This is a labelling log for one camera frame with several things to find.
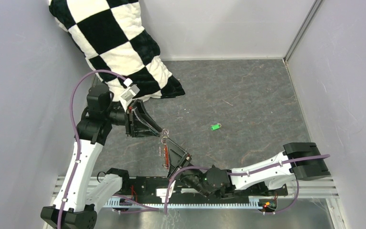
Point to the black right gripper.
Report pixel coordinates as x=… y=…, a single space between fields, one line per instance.
x=177 y=158

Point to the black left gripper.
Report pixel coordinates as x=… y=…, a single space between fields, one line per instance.
x=139 y=129

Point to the metal key holder red handle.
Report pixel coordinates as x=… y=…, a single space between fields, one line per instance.
x=164 y=152

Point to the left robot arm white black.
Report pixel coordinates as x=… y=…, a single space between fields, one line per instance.
x=75 y=207

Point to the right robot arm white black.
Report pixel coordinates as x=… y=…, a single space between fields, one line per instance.
x=298 y=160

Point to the small green object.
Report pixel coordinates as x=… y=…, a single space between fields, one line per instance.
x=215 y=127

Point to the black white checkered pillow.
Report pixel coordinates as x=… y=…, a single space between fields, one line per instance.
x=115 y=44

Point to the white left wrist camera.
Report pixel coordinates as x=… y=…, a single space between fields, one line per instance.
x=126 y=97

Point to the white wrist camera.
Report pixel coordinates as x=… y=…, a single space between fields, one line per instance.
x=161 y=192
x=126 y=97

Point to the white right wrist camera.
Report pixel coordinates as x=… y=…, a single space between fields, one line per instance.
x=161 y=192

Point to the aluminium frame rail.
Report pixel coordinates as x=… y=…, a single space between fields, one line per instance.
x=187 y=198

